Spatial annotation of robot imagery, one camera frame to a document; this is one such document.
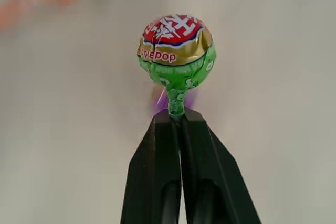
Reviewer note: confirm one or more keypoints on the green lollipop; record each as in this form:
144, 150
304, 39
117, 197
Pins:
176, 55

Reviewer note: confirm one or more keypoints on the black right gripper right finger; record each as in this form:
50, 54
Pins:
218, 176

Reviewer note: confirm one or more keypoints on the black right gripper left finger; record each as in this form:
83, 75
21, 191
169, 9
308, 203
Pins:
149, 171

